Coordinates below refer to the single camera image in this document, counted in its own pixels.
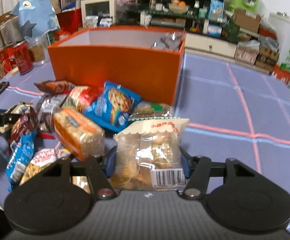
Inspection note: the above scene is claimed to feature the brown cookie snack bag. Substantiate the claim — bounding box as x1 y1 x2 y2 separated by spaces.
9 107 38 145

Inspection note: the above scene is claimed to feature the orange labelled bread packet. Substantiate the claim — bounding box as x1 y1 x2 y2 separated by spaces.
52 108 105 161

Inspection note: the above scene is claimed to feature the clear bag of cookies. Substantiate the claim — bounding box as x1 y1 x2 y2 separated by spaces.
109 118 189 190

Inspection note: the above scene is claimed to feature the blue rainbow cookie bag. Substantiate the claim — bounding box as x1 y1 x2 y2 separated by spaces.
83 81 142 133

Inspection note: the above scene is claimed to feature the orange storage box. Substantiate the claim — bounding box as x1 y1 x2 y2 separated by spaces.
48 25 186 105

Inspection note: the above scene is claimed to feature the silver foil snack bag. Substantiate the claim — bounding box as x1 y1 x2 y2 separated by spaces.
152 32 184 51

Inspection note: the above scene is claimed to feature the blue chocolate chip cookie bag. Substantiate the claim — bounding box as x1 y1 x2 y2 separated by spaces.
6 130 37 192

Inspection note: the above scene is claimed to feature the red-edged cracker packet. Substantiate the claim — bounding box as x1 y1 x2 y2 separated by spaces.
62 86 103 113

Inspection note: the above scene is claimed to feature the green striped bread packet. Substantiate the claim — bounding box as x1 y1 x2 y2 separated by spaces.
129 101 173 120

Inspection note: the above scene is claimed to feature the red soda can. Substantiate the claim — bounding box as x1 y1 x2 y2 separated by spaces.
12 41 33 75

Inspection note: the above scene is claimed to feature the clear plastic jar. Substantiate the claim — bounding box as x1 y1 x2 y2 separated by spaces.
27 35 49 67

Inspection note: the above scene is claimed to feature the blue plaid tablecloth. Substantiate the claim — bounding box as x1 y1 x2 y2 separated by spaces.
0 49 290 230

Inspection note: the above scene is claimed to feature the blue shark fabric cover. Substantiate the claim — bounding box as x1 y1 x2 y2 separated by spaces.
11 0 60 41

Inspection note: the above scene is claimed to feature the orange gift bag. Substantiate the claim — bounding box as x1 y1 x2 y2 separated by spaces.
272 63 290 85

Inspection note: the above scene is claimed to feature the white framed cabinet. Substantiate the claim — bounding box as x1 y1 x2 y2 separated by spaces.
80 0 116 27

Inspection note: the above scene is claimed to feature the white TV cabinet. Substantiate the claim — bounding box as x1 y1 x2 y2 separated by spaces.
185 33 236 59

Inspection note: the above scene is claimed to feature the large cardboard box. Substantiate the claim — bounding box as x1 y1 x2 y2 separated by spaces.
233 8 261 33

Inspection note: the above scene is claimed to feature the fruit bowl with oranges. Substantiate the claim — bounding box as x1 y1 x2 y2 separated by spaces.
168 0 189 14

